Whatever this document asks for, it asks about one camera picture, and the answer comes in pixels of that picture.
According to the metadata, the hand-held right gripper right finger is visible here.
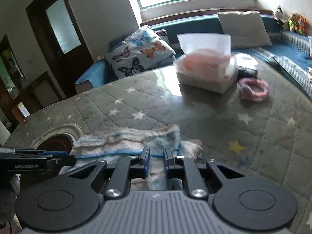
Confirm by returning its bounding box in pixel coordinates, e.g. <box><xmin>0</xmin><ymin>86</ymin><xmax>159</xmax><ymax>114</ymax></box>
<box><xmin>163</xmin><ymin>147</ymin><xmax>246</xmax><ymax>199</ymax></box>

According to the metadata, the beige pillow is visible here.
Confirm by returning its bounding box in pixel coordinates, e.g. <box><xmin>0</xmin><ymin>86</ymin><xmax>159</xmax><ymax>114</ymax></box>
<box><xmin>216</xmin><ymin>10</ymin><xmax>273</xmax><ymax>50</ymax></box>

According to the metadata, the dark wooden glass door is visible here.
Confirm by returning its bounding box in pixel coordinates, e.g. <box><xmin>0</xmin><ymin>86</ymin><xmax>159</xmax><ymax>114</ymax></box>
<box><xmin>26</xmin><ymin>0</ymin><xmax>95</xmax><ymax>98</ymax></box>

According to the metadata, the butterfly print pillow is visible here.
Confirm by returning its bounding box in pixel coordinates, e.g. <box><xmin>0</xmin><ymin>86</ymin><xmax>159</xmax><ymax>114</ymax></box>
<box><xmin>105</xmin><ymin>25</ymin><xmax>176</xmax><ymax>80</ymax></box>

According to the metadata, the blue sofa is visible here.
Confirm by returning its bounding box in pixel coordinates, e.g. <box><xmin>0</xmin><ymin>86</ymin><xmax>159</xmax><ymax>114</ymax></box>
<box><xmin>74</xmin><ymin>13</ymin><xmax>312</xmax><ymax>96</ymax></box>

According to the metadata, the dark wooden display shelf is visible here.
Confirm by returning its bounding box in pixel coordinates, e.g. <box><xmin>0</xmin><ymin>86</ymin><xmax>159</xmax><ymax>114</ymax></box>
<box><xmin>0</xmin><ymin>34</ymin><xmax>27</xmax><ymax>122</ymax></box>

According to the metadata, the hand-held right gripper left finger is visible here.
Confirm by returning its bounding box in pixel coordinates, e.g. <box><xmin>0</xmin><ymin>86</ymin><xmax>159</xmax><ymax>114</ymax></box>
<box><xmin>60</xmin><ymin>147</ymin><xmax>150</xmax><ymax>199</ymax></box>

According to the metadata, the round table insert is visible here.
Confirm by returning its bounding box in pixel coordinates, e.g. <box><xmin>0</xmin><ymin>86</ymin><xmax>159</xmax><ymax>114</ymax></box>
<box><xmin>31</xmin><ymin>124</ymin><xmax>82</xmax><ymax>156</ymax></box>

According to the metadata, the pink tissue pack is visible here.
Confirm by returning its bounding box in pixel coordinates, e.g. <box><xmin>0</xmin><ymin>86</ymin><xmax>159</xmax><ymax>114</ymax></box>
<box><xmin>173</xmin><ymin>33</ymin><xmax>239</xmax><ymax>94</ymax></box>

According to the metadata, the blue striped sweater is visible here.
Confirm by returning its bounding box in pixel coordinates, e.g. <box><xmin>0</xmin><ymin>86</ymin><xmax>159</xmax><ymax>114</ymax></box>
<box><xmin>59</xmin><ymin>124</ymin><xmax>204</xmax><ymax>191</ymax></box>

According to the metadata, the person's left forearm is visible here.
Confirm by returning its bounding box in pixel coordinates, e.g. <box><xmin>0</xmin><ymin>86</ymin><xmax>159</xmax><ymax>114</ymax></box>
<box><xmin>0</xmin><ymin>173</ymin><xmax>22</xmax><ymax>228</ymax></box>

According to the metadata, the pink hair scrunchie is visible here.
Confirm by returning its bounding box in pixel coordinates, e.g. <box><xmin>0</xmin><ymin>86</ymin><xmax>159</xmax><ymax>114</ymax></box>
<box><xmin>238</xmin><ymin>77</ymin><xmax>270</xmax><ymax>103</ymax></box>

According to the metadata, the dark wooden side cabinet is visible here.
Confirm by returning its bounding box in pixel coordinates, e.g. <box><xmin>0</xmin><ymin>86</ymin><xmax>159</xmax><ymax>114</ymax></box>
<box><xmin>11</xmin><ymin>71</ymin><xmax>67</xmax><ymax>122</ymax></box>

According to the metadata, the grey quilted star table cover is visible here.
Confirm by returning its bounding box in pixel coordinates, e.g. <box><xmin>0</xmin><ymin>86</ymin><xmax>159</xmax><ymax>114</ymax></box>
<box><xmin>5</xmin><ymin>65</ymin><xmax>312</xmax><ymax>234</ymax></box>

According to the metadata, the black remote control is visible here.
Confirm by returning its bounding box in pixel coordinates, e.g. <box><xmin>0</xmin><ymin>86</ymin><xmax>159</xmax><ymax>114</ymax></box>
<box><xmin>238</xmin><ymin>66</ymin><xmax>258</xmax><ymax>78</ymax></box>

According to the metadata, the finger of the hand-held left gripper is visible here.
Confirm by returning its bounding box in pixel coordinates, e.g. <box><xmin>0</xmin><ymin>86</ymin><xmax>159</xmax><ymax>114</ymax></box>
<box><xmin>44</xmin><ymin>155</ymin><xmax>78</xmax><ymax>175</ymax></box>
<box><xmin>0</xmin><ymin>147</ymin><xmax>72</xmax><ymax>157</ymax></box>

